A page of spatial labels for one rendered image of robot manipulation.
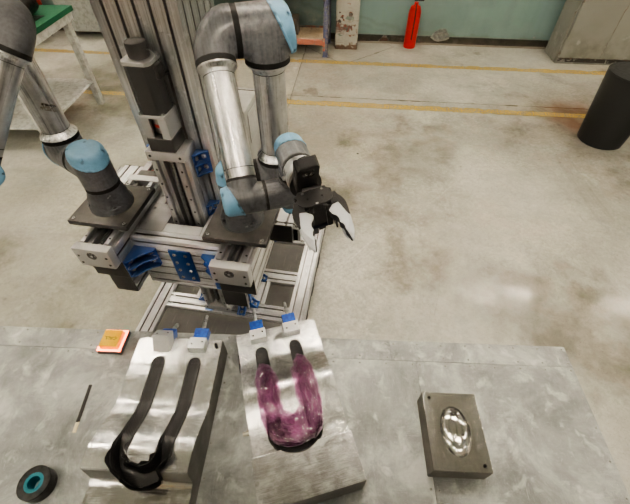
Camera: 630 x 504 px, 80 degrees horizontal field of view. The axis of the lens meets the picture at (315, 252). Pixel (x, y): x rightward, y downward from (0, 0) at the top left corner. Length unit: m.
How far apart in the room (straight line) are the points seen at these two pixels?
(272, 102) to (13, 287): 2.38
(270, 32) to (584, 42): 5.38
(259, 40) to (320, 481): 1.05
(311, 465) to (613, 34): 5.89
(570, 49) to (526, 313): 4.14
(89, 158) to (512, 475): 1.54
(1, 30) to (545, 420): 1.76
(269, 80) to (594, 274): 2.55
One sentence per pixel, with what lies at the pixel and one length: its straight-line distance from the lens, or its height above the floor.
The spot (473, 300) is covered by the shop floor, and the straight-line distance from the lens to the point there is 2.55.
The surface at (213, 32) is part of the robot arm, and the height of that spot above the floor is 1.64.
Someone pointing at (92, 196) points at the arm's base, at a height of 1.12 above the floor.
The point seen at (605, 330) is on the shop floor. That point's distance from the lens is 2.81.
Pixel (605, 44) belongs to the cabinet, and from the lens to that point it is 6.25.
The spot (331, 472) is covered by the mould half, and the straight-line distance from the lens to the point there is 1.05.
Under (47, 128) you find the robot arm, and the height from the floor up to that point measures 1.32.
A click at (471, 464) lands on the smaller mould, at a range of 1.16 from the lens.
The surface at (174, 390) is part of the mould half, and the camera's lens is 1.20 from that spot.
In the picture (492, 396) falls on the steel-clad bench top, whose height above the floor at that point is 0.80.
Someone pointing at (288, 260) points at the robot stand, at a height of 0.21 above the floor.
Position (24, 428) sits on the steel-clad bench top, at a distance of 1.45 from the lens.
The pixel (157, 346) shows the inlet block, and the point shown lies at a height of 0.91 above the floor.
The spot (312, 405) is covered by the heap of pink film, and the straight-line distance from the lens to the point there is 1.11.
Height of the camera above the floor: 1.94
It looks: 48 degrees down
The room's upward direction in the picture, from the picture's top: straight up
